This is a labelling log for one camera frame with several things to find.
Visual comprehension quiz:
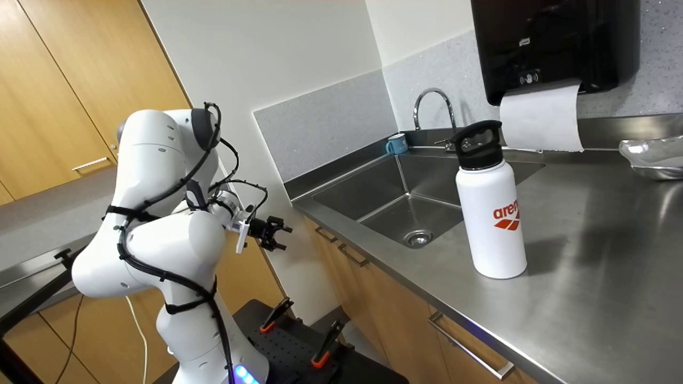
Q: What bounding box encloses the black metal frame bar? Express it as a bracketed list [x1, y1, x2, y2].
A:
[0, 240, 95, 384]

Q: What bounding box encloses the black paper towel dispenser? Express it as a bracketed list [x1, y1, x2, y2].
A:
[468, 0, 640, 107]

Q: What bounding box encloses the stainless steel sink basin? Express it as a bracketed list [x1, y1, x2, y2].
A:
[305, 145, 546, 252]

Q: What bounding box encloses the white hanging cable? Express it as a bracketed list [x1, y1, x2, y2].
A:
[124, 295, 152, 384]

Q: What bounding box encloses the white bottle with orange logo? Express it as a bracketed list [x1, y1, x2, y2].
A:
[455, 117, 529, 281]

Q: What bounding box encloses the small blue sink cup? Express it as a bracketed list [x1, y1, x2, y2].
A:
[385, 132, 410, 157]

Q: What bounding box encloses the tall wooden wall cabinet door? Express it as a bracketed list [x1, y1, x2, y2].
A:
[0, 0, 118, 202]
[17, 0, 193, 156]

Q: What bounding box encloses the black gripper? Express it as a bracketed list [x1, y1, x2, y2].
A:
[250, 215, 296, 252]

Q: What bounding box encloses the shiny silver metal dish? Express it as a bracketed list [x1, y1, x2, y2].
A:
[617, 134, 683, 181]

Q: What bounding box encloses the wooden side base cabinet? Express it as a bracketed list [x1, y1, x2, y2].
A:
[0, 232, 289, 384]

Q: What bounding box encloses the metal wall cabinet handle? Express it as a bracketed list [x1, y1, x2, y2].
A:
[71, 156, 115, 176]

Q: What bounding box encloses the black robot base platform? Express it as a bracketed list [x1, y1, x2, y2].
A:
[152, 297, 410, 384]

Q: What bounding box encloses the black cable along robot arm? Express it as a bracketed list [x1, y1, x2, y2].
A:
[106, 101, 272, 384]

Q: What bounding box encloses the long metal bar door handle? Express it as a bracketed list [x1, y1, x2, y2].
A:
[427, 309, 516, 381]

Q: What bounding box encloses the wooden wide base cabinet door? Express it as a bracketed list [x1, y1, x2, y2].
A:
[425, 305, 542, 384]

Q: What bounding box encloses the chrome curved faucet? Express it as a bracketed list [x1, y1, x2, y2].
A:
[412, 85, 460, 134]

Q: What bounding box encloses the short metal bar door handle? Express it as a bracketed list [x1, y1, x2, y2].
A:
[337, 240, 372, 269]
[315, 223, 341, 245]

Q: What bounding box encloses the thin black hanging cable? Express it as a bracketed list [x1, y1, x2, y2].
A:
[54, 297, 85, 384]

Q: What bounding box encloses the round metal sink drain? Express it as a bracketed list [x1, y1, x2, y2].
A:
[402, 228, 435, 249]

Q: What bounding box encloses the wooden under-sink cabinet door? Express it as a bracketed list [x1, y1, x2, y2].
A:
[340, 240, 439, 384]

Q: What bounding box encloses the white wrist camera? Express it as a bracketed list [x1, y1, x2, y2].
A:
[233, 208, 254, 256]

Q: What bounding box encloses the black and orange clamp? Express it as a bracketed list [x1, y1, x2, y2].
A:
[311, 315, 351, 372]
[257, 297, 296, 337]

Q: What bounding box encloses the wooden end base cabinet door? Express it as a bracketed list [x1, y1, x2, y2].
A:
[298, 212, 351, 337]

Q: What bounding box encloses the white paper towel sheet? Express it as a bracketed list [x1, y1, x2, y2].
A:
[498, 80, 587, 156]

